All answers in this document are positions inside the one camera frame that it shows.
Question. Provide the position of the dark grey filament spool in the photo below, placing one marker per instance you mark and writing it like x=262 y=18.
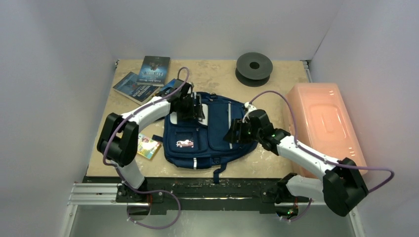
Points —
x=253 y=69

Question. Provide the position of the navy blue student backpack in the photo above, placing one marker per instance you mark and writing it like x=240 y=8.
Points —
x=209 y=147

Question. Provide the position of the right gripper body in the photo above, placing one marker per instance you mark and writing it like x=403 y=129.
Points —
x=240 y=130

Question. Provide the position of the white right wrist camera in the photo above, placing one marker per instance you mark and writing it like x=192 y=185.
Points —
x=248 y=108

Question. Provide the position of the dark cover book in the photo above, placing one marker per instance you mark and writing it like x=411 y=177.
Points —
x=153 y=71

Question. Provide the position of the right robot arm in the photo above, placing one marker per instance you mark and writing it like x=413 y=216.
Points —
x=338 y=183

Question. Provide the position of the pink eraser stick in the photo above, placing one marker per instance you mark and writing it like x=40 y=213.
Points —
x=185 y=143

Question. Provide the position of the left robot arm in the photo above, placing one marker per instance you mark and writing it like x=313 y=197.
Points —
x=118 y=140

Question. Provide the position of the aluminium frame rail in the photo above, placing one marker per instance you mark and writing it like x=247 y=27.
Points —
x=105 y=194

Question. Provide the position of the blue cover book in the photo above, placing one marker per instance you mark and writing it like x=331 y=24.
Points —
x=133 y=90

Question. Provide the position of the colourful crayon box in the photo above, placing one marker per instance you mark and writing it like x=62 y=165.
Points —
x=147 y=147

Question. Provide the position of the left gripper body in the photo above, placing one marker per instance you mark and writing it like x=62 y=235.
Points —
x=186 y=109

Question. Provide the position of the animal farm book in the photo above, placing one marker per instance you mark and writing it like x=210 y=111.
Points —
x=169 y=87

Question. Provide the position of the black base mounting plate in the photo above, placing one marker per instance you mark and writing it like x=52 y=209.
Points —
x=230 y=194

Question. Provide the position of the translucent orange plastic box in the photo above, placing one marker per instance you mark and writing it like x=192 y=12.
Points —
x=316 y=113

